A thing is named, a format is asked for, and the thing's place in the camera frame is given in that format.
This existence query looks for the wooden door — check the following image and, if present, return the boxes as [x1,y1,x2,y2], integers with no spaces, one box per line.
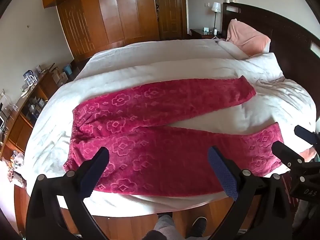
[153,0,188,40]

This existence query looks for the clear plastic bag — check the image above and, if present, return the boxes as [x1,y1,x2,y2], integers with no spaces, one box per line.
[7,150,25,178]

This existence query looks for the clear water kettle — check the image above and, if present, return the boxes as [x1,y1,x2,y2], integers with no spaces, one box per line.
[23,70,38,87]

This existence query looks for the dark wooden headboard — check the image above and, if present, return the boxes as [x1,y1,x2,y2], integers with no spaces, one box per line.
[221,2,320,120]

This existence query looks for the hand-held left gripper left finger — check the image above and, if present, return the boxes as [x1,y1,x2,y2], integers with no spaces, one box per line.
[25,146,110,240]

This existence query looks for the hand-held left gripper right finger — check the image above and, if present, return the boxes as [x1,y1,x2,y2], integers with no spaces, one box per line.
[207,145,293,240]

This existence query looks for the person's right forearm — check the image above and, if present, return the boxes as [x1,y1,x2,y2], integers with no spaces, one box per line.
[292,201,317,229]

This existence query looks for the wooden sideboard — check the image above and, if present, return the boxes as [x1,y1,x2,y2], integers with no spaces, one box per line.
[0,64,60,155]

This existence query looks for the dark wooden nightstand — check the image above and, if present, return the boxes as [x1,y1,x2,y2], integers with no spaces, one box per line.
[190,28,223,40]

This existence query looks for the person's grey trouser leg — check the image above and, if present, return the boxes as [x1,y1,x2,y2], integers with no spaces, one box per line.
[152,214,187,240]

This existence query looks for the red fleece pants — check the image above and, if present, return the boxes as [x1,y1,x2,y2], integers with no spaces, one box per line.
[62,76,290,197]

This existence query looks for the white pillow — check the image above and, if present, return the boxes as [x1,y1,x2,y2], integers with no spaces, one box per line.
[244,52,285,82]

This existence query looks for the white bedside lamp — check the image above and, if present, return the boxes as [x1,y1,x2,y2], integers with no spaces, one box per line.
[211,2,222,34]

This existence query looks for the person's black shoe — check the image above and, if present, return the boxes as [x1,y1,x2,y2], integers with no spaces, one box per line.
[191,216,208,238]

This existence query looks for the reddish wooden bedside cabinet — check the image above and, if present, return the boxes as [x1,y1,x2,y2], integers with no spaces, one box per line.
[281,174,299,205]

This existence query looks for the cardboard box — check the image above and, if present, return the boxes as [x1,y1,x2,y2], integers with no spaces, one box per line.
[51,66,68,83]

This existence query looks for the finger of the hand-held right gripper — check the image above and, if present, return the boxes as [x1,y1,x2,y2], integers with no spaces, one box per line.
[294,125,320,145]
[271,141,309,173]

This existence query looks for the pink pillow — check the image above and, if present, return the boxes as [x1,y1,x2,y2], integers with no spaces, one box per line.
[226,19,272,57]

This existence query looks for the wooden wardrobe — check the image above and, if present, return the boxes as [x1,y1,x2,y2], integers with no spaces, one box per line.
[41,0,160,63]

